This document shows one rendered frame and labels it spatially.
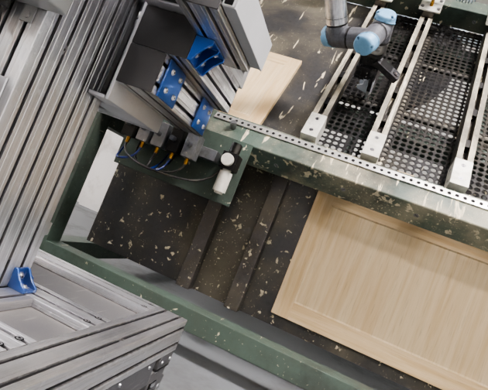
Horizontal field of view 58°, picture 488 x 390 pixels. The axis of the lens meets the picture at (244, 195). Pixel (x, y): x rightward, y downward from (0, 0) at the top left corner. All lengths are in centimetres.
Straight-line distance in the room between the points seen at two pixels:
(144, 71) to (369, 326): 124
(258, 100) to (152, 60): 91
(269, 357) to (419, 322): 57
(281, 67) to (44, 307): 141
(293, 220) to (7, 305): 114
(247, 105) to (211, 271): 70
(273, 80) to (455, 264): 102
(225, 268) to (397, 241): 69
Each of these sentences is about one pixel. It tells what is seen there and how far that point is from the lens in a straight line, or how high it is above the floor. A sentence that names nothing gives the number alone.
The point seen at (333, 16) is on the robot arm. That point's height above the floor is 132.
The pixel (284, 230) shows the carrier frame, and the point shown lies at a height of 57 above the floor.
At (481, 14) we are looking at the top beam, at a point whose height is 186.
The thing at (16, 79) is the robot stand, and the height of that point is 63.
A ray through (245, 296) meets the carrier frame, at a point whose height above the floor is 26.
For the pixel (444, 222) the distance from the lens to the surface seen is 158.
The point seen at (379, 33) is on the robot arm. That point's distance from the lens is 166.
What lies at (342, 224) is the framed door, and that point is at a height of 68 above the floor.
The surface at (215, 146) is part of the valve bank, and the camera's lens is 162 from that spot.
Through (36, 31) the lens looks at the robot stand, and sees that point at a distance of 91.
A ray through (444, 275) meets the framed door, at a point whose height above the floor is 63.
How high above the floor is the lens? 55
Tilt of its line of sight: 3 degrees up
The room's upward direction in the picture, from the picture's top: 22 degrees clockwise
